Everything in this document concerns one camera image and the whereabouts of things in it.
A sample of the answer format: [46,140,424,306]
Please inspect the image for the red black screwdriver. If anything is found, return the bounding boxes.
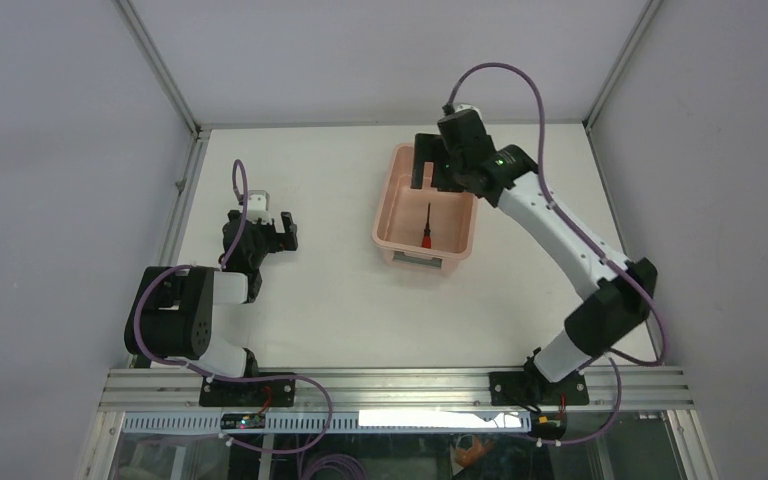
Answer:
[421,203,432,249]

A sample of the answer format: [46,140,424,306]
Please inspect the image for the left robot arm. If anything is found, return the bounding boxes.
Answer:
[124,210,298,406]

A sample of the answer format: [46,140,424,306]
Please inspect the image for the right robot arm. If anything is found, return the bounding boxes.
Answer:
[411,109,657,405]

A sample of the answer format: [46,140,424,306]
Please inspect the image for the pink plastic bin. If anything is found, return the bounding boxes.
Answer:
[371,143,478,274]

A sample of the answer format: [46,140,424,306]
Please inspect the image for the orange object under table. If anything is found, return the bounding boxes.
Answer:
[451,434,495,469]

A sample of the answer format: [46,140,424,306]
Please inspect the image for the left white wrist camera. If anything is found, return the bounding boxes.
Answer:
[246,190,273,224]

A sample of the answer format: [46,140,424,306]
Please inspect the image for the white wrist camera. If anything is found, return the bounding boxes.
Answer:
[246,190,273,224]
[451,103,481,116]

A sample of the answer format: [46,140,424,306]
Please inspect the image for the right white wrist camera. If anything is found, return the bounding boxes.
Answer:
[451,103,481,116]

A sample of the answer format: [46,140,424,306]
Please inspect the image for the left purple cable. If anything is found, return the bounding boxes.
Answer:
[132,159,334,456]

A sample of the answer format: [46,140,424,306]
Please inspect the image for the purple cable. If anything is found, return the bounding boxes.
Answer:
[132,159,334,456]
[445,62,669,446]

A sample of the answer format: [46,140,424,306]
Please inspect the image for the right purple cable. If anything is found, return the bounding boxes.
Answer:
[445,62,669,446]

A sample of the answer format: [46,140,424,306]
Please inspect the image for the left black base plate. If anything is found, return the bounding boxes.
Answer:
[198,379,296,409]

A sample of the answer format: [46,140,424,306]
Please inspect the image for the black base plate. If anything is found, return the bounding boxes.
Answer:
[488,370,590,407]
[198,379,296,409]

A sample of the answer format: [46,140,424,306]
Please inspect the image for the white slotted cable duct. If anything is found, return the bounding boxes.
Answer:
[122,409,531,436]

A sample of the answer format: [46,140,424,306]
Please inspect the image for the aluminium mounting rail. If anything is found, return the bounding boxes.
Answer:
[98,365,695,412]

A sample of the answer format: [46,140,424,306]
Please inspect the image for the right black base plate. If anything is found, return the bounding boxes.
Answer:
[488,370,590,407]

